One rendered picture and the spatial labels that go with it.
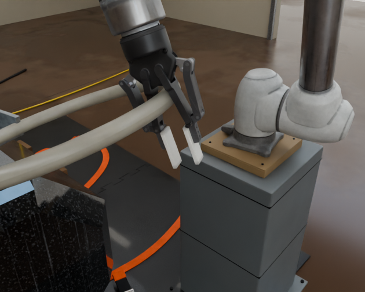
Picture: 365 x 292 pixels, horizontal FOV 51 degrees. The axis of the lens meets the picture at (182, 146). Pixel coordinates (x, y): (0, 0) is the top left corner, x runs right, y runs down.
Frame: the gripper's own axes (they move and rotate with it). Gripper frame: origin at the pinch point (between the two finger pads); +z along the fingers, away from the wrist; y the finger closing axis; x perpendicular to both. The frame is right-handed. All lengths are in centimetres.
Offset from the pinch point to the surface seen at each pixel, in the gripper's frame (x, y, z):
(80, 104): -19.7, 31.0, -8.5
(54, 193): -33, 65, 19
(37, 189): -28, 66, 15
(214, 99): -296, 90, 66
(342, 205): -166, -12, 120
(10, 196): -21, 69, 12
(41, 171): 21.1, 10.4, -8.1
